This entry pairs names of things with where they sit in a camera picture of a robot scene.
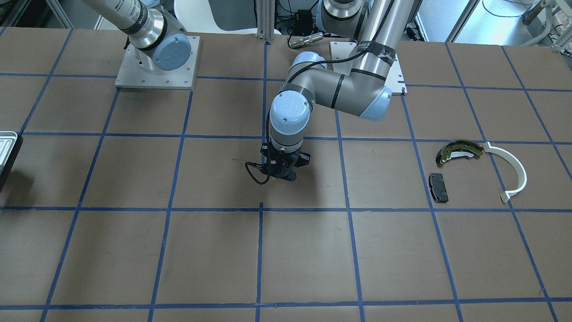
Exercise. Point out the olive brake shoe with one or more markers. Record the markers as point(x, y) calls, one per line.
point(458, 149)

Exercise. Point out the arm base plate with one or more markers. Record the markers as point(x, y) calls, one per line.
point(137, 71)
point(342, 50)

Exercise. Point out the aluminium frame post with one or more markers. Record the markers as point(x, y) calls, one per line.
point(265, 20)

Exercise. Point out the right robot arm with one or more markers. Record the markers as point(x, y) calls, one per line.
point(149, 28)

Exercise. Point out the white plastic chair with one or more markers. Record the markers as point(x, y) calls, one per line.
point(217, 16)

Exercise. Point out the silver cylindrical tool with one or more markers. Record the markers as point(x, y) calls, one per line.
point(305, 41)

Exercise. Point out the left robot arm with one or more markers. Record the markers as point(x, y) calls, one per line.
point(355, 85)

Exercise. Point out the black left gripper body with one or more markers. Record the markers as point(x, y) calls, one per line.
point(304, 159)

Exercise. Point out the black brake pad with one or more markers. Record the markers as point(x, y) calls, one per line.
point(438, 188)

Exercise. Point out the ribbed metal tray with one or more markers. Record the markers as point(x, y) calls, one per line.
point(9, 142)

